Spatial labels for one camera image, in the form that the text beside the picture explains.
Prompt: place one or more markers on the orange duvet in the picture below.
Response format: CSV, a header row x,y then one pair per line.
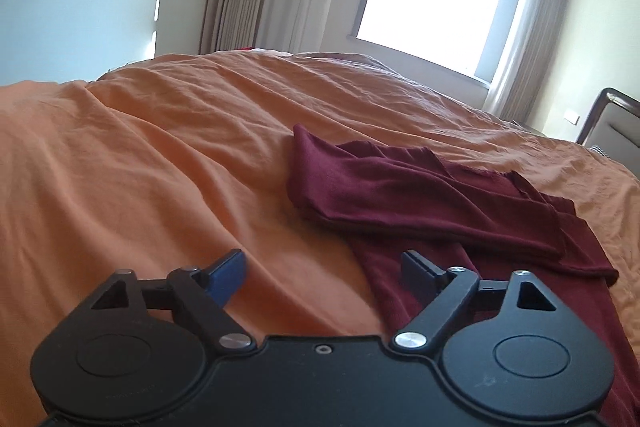
x,y
150,167

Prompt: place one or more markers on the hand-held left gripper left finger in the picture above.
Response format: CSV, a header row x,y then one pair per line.
x,y
227,274

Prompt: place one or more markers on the checkered pillow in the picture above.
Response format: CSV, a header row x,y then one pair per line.
x,y
599,151

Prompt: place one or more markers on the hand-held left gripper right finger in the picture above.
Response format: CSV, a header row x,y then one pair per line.
x,y
420,272

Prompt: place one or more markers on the padded bed headboard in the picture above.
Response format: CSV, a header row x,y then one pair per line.
x,y
620,132

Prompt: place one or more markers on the white wall socket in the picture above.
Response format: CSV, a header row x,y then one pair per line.
x,y
572,116

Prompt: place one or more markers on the maroon long-sleeve shirt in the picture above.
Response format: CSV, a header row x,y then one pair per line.
x,y
400,192

